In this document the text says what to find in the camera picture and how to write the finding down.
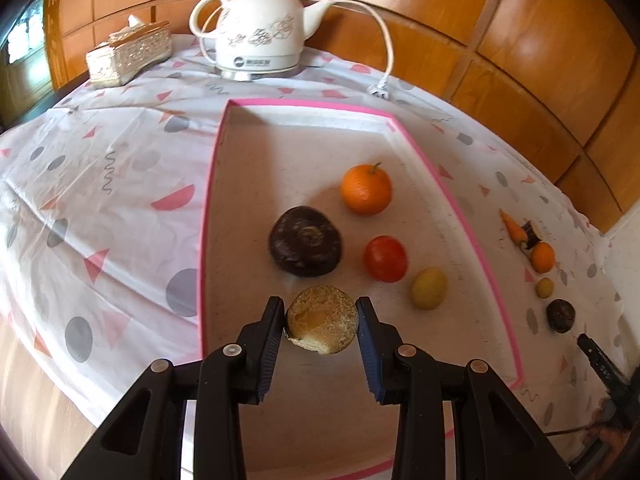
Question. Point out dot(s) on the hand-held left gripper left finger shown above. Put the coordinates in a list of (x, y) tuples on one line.
[(270, 345)]

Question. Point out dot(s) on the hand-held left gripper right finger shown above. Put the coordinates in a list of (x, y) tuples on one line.
[(370, 355)]

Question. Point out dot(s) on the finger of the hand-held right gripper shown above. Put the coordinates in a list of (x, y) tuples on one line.
[(600, 362)]

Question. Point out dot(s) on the dark bark sugarcane piece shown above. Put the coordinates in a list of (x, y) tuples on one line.
[(322, 317), (532, 232)]

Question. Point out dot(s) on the dark purple round fruit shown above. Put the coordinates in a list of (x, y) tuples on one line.
[(560, 316), (305, 242)]

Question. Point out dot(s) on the small yellow-green fruit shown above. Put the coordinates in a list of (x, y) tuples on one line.
[(545, 288), (429, 289)]

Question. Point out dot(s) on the red tomato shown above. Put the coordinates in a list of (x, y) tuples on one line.
[(385, 259)]

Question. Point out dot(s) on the small carrot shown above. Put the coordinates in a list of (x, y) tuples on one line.
[(514, 230)]

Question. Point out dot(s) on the orange with stem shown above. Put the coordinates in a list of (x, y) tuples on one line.
[(366, 190)]

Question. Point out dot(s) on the pink rimmed rectangular tray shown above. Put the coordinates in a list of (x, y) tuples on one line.
[(300, 170)]

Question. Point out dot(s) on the white patterned tablecloth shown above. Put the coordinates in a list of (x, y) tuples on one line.
[(100, 185)]

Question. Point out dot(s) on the silver kettle base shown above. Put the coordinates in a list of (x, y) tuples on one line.
[(255, 72)]

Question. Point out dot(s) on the cream embossed tissue box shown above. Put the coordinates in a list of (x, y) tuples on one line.
[(130, 52)]

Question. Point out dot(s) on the white floral ceramic kettle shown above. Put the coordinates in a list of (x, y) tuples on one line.
[(260, 15)]

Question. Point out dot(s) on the wooden door with glass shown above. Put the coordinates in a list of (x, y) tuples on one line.
[(22, 45)]

